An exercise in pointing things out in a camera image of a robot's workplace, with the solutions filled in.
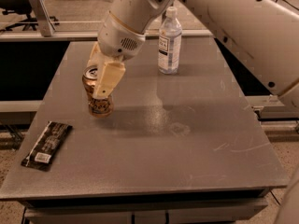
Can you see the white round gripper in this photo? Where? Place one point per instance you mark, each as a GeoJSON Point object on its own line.
{"type": "Point", "coordinates": [118, 38]}

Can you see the orange LaCroix can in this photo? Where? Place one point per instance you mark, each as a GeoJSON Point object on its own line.
{"type": "Point", "coordinates": [99, 107]}

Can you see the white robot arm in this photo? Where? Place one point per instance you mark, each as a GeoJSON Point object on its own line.
{"type": "Point", "coordinates": [261, 34]}

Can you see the black rxbar chocolate wrapper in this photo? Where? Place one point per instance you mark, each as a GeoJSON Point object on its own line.
{"type": "Point", "coordinates": [41, 156]}

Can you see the clear plastic water bottle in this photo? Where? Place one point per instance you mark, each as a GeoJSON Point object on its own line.
{"type": "Point", "coordinates": [169, 42]}

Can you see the black office chair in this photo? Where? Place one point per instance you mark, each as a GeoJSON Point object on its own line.
{"type": "Point", "coordinates": [20, 7]}

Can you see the left grey metal bracket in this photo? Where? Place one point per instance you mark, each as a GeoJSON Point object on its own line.
{"type": "Point", "coordinates": [42, 17]}

